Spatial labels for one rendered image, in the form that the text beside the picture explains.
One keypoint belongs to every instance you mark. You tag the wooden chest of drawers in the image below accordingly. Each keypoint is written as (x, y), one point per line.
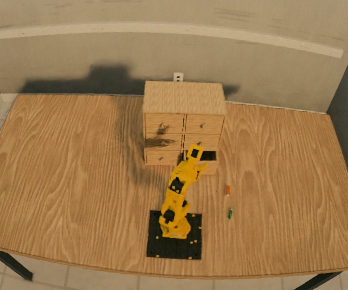
(183, 98)

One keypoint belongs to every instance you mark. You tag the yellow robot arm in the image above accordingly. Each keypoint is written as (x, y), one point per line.
(171, 209)

